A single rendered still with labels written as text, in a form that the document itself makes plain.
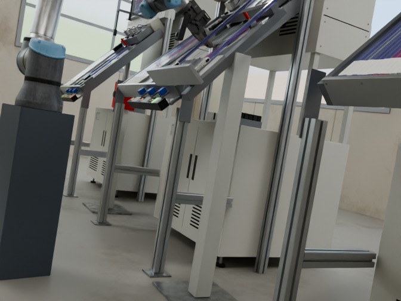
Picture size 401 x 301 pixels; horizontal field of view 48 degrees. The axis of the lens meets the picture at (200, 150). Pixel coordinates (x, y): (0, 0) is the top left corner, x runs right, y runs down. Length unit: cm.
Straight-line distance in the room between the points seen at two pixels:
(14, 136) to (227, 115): 68
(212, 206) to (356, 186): 358
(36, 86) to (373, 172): 391
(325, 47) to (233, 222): 89
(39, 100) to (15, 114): 9
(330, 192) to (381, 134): 272
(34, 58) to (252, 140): 91
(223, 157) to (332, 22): 95
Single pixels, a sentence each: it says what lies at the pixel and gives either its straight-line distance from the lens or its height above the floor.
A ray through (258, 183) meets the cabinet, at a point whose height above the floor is 39.
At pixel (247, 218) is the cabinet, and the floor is 23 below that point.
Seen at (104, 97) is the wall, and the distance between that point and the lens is 590.
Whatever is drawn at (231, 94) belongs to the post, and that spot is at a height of 70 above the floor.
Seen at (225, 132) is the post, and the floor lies 57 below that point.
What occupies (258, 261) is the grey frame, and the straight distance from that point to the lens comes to 204.
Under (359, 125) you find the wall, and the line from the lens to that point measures 503.
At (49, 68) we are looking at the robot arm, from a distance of 155.
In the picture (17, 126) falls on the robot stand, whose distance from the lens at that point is 150.
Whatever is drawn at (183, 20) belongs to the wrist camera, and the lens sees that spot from 195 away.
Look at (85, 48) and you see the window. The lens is 576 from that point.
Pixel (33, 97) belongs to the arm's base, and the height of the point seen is 59.
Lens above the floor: 57
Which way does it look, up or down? 2 degrees down
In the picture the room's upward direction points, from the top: 10 degrees clockwise
